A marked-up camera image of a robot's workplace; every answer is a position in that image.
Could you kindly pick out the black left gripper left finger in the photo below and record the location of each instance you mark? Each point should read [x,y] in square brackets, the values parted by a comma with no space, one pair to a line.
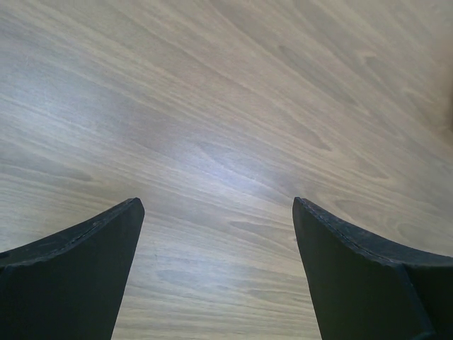
[70,285]

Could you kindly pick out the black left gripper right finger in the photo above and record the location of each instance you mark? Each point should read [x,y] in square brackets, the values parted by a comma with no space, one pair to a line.
[364,286]

